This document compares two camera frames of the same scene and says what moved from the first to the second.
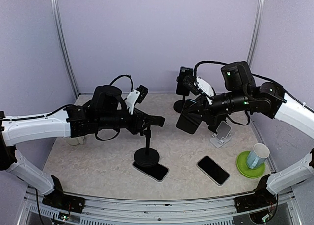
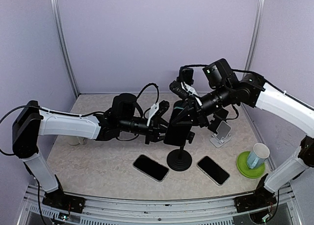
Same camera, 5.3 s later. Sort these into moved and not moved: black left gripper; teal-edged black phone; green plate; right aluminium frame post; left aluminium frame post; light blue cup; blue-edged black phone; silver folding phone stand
Moved: teal-edged black phone; black left gripper
Not moved: silver folding phone stand; right aluminium frame post; light blue cup; blue-edged black phone; left aluminium frame post; green plate
